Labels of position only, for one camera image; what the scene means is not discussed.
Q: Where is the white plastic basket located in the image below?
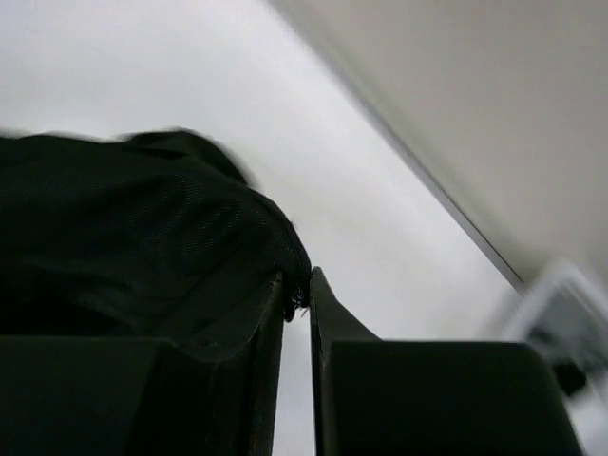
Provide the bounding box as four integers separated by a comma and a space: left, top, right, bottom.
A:
487, 261, 607, 401

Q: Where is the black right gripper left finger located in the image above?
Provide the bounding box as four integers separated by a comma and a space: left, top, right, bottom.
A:
1, 275, 283, 455

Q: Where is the aluminium table edge rail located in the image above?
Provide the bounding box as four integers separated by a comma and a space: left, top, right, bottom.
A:
271, 1, 523, 288

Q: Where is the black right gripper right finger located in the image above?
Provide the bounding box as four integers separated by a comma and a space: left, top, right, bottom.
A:
310, 269, 582, 455

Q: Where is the black pleated skirt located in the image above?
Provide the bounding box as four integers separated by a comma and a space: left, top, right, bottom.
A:
1, 130, 312, 353

